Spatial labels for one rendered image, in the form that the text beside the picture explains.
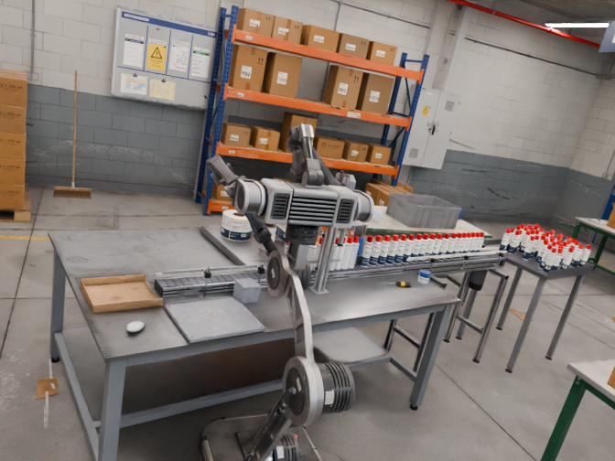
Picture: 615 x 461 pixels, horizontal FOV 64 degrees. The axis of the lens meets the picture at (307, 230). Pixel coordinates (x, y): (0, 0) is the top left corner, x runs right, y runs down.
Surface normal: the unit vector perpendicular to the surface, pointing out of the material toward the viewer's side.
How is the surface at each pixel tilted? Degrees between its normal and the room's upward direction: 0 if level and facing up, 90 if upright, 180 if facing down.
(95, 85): 90
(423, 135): 90
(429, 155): 90
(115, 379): 90
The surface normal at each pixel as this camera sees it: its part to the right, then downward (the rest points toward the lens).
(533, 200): 0.38, 0.35
